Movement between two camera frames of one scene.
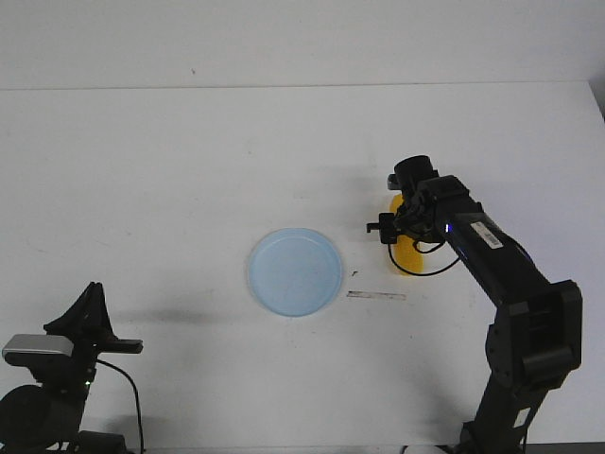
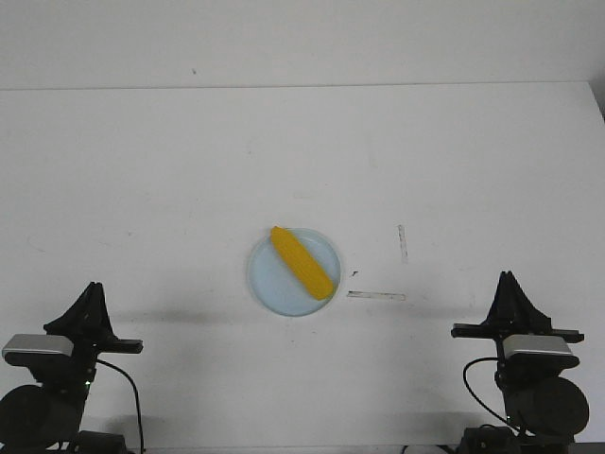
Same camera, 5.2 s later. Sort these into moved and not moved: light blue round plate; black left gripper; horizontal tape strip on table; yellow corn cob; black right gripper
Moved: black right gripper; yellow corn cob
Not moved: horizontal tape strip on table; black left gripper; light blue round plate
